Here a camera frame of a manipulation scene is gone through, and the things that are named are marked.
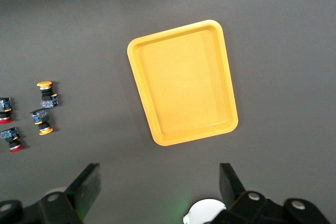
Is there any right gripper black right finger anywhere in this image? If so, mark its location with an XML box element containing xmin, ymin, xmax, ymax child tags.
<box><xmin>209</xmin><ymin>163</ymin><xmax>332</xmax><ymax>224</ymax></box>

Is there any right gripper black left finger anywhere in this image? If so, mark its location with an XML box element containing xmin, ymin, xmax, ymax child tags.
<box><xmin>0</xmin><ymin>163</ymin><xmax>102</xmax><ymax>224</ymax></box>

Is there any yellow mushroom push button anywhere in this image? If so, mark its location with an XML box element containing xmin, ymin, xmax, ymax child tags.
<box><xmin>29</xmin><ymin>108</ymin><xmax>54</xmax><ymax>136</ymax></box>
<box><xmin>36</xmin><ymin>81</ymin><xmax>59</xmax><ymax>109</ymax></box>

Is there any red mushroom push button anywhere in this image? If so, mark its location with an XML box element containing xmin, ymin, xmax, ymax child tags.
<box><xmin>0</xmin><ymin>126</ymin><xmax>25</xmax><ymax>154</ymax></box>
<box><xmin>0</xmin><ymin>97</ymin><xmax>13</xmax><ymax>124</ymax></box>

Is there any yellow plastic tray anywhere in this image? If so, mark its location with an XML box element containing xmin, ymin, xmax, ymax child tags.
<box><xmin>127</xmin><ymin>19</ymin><xmax>239</xmax><ymax>147</ymax></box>

